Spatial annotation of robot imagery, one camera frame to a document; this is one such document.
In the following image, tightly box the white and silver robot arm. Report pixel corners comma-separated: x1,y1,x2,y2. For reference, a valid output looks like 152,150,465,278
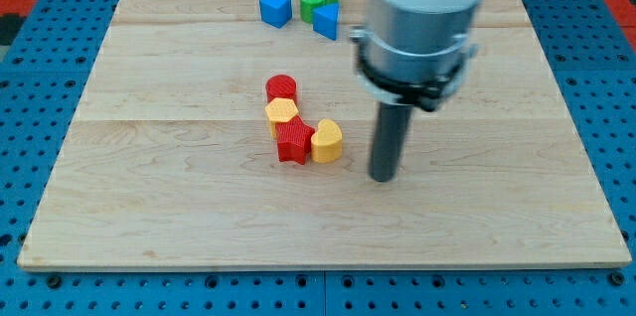
351,0,482,111

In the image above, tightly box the yellow heart block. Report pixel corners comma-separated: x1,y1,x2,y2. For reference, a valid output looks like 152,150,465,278
311,118,343,164

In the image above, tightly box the red star block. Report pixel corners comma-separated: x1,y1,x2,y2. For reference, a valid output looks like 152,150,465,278
275,116,315,165

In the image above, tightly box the yellow hexagon block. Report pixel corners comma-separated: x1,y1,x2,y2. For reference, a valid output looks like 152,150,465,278
264,97,299,139

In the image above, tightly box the red cylinder block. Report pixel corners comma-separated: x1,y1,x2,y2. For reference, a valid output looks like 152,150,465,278
265,75,297,102

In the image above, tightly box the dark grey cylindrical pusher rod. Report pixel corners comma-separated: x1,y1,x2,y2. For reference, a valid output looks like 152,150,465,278
368,102,412,182

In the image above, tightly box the light wooden board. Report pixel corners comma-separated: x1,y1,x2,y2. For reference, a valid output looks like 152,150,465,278
18,0,631,272

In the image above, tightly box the blue triangle block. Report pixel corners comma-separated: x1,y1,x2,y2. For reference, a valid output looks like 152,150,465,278
312,3,340,41

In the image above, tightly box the blue cube block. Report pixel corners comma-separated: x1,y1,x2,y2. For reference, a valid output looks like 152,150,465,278
259,0,292,29

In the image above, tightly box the green cylinder block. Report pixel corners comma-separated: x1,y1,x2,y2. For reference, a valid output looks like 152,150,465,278
300,0,326,24

